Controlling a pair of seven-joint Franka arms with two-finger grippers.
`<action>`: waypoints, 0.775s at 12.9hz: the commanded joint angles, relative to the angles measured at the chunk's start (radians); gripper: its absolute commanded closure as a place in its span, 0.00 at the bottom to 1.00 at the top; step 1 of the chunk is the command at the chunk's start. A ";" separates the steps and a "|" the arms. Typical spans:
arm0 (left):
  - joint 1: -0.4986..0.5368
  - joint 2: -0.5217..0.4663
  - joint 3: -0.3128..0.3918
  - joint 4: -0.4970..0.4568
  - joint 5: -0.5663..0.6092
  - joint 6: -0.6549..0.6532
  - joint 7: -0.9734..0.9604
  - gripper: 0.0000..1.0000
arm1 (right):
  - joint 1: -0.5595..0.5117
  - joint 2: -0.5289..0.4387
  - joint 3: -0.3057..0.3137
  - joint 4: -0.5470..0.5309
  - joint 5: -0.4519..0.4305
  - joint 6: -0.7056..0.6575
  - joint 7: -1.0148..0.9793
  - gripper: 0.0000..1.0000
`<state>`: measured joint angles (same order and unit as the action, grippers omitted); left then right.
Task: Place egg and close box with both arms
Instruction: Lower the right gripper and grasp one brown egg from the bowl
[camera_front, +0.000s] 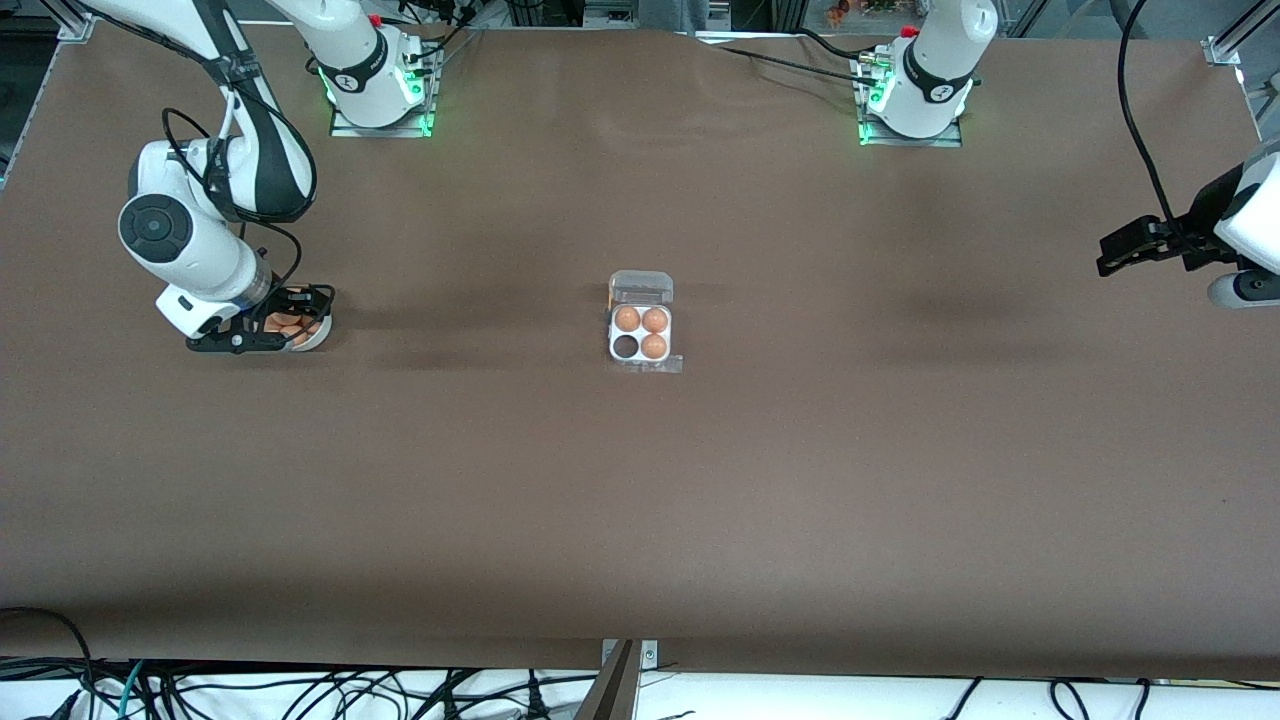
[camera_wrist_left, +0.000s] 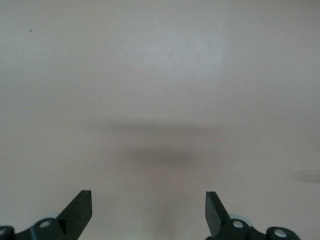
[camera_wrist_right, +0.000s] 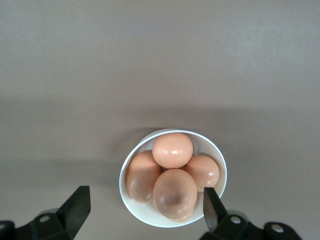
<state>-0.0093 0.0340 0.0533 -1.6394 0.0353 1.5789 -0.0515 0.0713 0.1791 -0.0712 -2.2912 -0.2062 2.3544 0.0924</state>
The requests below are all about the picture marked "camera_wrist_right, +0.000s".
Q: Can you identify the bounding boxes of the brown egg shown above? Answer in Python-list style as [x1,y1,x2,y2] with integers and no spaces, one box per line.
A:
[164,204,196,223]
[152,132,194,169]
[184,154,221,193]
[126,150,164,204]
[152,168,198,219]

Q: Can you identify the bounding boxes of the white round bowl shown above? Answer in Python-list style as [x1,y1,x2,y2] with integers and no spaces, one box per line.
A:
[118,128,228,228]

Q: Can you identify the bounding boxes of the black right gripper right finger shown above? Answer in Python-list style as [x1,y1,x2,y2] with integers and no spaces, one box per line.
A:
[199,186,303,240]

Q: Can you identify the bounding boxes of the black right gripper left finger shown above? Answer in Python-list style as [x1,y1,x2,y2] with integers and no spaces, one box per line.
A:
[0,185,91,240]

